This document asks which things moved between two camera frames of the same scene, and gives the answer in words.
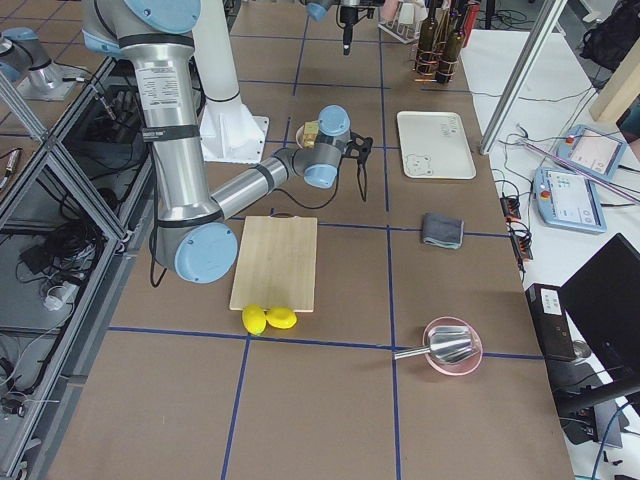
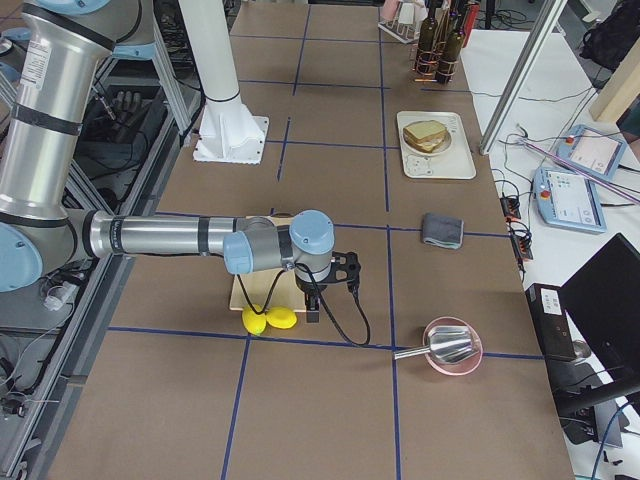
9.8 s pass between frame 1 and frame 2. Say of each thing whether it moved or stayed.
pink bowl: stayed
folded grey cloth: stayed
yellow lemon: stayed
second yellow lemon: stayed
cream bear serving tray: stayed
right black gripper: moved
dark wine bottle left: stayed
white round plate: moved
